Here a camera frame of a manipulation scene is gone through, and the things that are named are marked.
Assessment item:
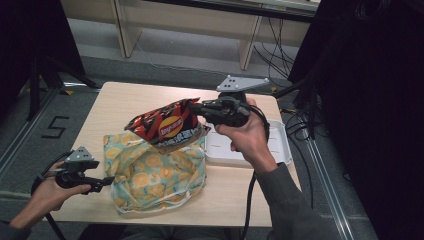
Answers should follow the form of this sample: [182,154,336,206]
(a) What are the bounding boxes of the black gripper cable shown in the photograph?
[239,103,272,240]
[30,150,74,240]

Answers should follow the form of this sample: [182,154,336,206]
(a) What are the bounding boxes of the orange print green cloth bag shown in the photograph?
[102,131,208,215]

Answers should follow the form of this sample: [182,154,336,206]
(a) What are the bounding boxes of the red and black chips bag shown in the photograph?
[123,96,212,155]

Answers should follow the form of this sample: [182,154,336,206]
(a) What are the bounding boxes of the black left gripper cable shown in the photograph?
[30,150,74,240]

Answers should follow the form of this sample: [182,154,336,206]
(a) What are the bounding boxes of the black tripod stand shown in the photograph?
[25,55,102,122]
[271,74,322,140]

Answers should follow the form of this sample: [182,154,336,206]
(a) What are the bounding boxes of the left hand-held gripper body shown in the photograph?
[54,145,101,192]

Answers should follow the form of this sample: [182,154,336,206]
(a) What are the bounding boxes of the thin white cable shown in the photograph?
[134,39,269,96]

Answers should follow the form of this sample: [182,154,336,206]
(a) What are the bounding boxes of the person's right hand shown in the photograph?
[214,97,280,177]

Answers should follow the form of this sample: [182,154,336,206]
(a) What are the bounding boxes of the light wooden desk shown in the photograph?
[59,0,322,72]

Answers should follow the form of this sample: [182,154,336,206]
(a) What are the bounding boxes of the metal floor rail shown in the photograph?
[0,87,64,179]
[303,135,357,240]

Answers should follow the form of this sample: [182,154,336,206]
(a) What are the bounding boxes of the black curtain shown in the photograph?
[288,0,424,240]
[0,0,86,118]

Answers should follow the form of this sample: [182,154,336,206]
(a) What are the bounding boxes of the white plastic tray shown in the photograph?
[203,118,294,169]

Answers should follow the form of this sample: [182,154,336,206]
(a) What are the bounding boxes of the person's left hand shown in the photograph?
[9,161,92,230]

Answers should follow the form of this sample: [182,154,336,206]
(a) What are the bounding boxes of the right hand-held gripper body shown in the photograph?
[203,75,270,128]

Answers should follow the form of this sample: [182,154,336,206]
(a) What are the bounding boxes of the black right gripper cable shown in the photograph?
[239,103,272,240]

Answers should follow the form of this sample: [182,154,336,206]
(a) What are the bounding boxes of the bundle of black cables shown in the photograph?
[252,17,297,88]

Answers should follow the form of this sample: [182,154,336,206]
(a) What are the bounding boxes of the black floor cables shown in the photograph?
[279,105,317,211]

